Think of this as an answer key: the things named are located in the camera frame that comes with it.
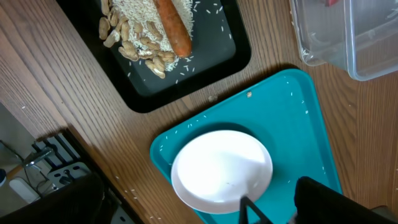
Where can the white power strip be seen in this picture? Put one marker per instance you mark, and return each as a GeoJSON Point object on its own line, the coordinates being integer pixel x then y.
{"type": "Point", "coordinates": [68, 174]}

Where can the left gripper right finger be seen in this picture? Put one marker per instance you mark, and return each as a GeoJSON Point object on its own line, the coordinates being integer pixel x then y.
{"type": "Point", "coordinates": [316, 203]}

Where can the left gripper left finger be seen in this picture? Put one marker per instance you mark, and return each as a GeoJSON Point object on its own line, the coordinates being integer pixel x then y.
{"type": "Point", "coordinates": [78, 202]}

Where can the black plastic tray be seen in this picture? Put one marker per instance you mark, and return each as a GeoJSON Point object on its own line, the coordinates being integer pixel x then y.
{"type": "Point", "coordinates": [85, 15]}

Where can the red snack wrapper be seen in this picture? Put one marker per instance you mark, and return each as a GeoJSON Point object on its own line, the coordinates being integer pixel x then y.
{"type": "Point", "coordinates": [329, 3]}

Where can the orange carrot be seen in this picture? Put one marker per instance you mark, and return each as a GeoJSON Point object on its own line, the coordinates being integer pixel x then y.
{"type": "Point", "coordinates": [174, 28]}

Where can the teal serving tray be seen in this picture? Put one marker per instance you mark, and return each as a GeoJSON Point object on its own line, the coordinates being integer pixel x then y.
{"type": "Point", "coordinates": [284, 114]}

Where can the clear plastic bin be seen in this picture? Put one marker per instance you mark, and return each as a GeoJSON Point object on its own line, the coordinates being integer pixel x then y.
{"type": "Point", "coordinates": [357, 36]}

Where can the white plate with food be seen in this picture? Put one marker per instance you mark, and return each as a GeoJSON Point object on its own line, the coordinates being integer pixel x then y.
{"type": "Point", "coordinates": [212, 172]}

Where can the peanuts and rice food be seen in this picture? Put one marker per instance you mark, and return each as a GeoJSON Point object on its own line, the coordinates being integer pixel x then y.
{"type": "Point", "coordinates": [135, 31]}

